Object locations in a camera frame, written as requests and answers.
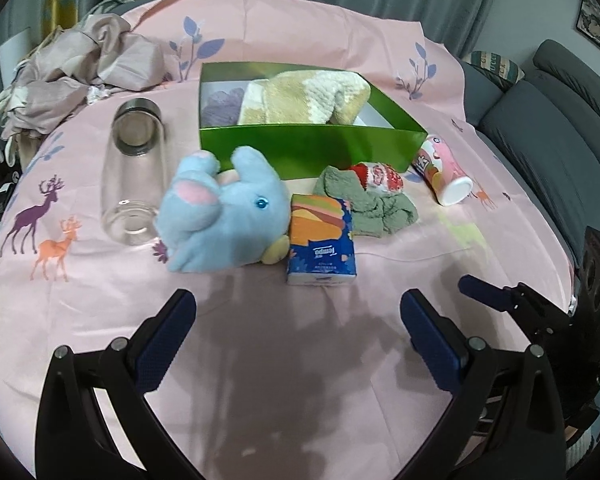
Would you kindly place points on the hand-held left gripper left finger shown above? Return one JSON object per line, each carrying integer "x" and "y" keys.
{"x": 165, "y": 340}

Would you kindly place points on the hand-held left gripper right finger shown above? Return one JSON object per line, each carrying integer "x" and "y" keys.
{"x": 430, "y": 340}

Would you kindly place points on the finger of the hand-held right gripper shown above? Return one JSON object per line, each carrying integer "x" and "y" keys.
{"x": 480, "y": 290}

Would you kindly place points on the grey green fuzzy sock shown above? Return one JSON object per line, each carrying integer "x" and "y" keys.
{"x": 385, "y": 212}

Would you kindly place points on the blue elephant plush toy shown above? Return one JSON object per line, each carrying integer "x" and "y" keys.
{"x": 230, "y": 210}

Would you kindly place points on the colourful tissue pack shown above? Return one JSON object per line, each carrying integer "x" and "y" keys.
{"x": 320, "y": 240}

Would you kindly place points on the red white patterned sock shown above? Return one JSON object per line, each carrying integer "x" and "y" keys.
{"x": 380, "y": 177}

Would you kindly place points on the green cardboard box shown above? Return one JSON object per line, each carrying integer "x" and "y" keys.
{"x": 300, "y": 150}

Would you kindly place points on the purple checkered mesh scrunchie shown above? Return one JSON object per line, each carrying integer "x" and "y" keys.
{"x": 222, "y": 105}

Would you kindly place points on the cream yellow plush towel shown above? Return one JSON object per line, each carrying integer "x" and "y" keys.
{"x": 300, "y": 97}

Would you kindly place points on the pink paper cup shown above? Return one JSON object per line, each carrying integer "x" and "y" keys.
{"x": 442, "y": 170}

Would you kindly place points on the pink printed tablecloth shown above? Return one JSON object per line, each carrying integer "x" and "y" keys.
{"x": 300, "y": 385}

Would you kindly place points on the clear glass bottle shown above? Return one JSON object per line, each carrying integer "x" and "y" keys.
{"x": 132, "y": 170}

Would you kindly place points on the grey sofa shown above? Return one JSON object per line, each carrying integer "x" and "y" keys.
{"x": 545, "y": 125}

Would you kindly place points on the patterned cushion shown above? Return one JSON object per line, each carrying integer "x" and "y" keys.
{"x": 495, "y": 67}

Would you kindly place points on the crumpled beige cloth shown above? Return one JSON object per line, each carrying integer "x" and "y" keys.
{"x": 90, "y": 65}

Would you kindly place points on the grey striped fabric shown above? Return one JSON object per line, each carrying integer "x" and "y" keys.
{"x": 110, "y": 5}

